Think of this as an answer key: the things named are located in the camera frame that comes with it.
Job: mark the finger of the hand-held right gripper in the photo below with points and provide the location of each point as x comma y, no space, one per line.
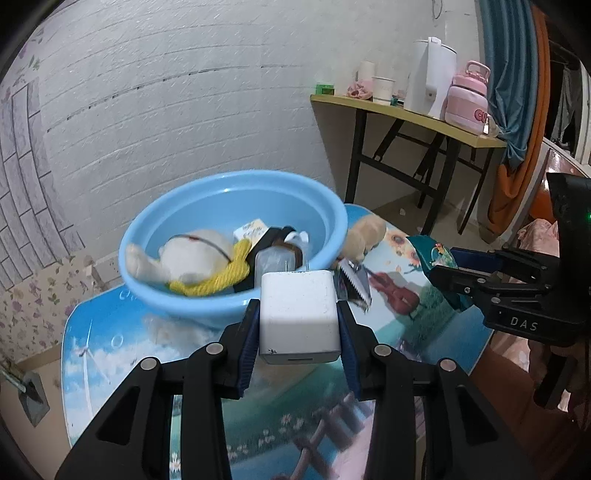
471,282
508,263

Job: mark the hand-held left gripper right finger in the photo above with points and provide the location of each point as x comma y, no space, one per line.
348,350

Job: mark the frosted translucent plastic box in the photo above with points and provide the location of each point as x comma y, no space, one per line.
272,263

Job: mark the teal printed packet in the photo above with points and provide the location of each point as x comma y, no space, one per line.
434,254

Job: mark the blue plastic basin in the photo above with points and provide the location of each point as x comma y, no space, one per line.
207,310

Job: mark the white electric kettle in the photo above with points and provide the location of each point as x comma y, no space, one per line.
429,78

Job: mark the white plush toy yellow knit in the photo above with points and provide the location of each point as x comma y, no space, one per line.
194,258

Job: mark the pink water bottle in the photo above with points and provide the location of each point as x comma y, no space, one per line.
466,104

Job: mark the yellow side table black legs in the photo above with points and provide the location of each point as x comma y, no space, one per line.
415,117

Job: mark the orange curtain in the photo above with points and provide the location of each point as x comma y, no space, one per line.
508,194

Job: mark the white paper cup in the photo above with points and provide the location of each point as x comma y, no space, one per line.
383,91

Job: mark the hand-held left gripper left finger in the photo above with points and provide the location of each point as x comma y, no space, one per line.
247,341

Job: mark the white charger cube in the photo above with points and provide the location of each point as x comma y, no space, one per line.
300,318

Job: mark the hanging dark clothes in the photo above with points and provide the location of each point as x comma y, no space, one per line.
570,106

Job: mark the pink floral cloth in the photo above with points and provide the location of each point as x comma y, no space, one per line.
538,237

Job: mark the blue curtain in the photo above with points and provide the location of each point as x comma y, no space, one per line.
508,69

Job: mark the white yellow card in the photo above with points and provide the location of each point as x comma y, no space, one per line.
249,230

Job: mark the pink crumpled cloth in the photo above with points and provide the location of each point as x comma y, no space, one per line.
360,88

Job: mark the small green box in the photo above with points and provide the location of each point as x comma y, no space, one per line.
324,90

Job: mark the small beige plush toy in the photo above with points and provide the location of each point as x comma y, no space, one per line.
364,233

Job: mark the white paper roll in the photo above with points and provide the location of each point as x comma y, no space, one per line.
367,71

